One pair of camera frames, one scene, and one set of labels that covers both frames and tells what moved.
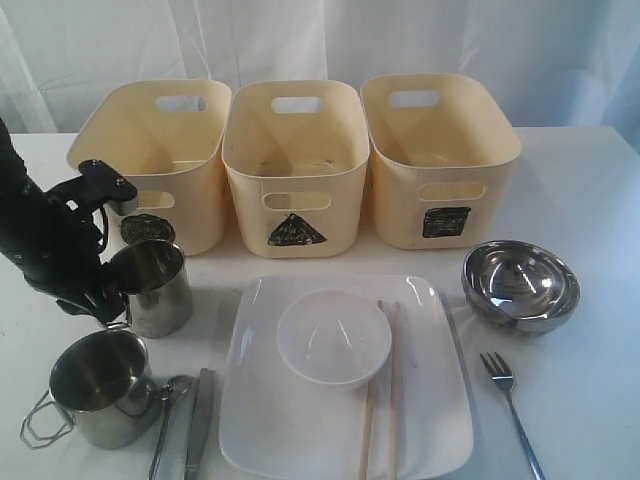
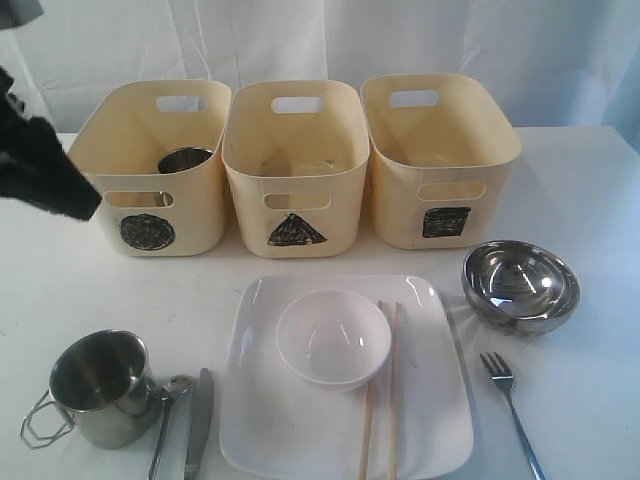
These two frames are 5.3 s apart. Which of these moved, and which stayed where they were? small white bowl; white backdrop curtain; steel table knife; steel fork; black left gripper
Moved: black left gripper
Stayed: steel fork; small white bowl; white backdrop curtain; steel table knife
